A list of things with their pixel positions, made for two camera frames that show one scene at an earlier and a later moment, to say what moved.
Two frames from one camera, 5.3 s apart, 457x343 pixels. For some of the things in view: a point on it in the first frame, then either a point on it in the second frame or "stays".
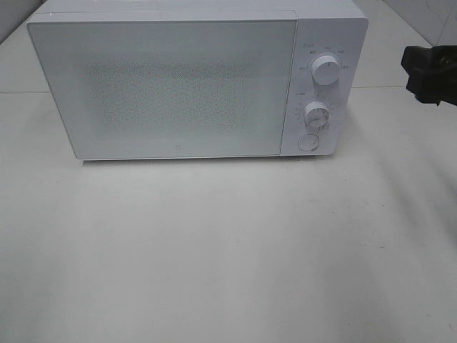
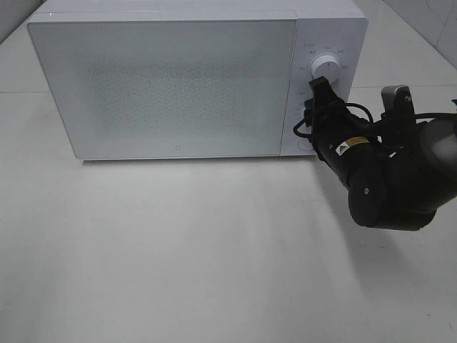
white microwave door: (168, 88) stays
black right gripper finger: (432, 73) -> (354, 146)
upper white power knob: (325, 69) stays
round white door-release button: (308, 142) stays
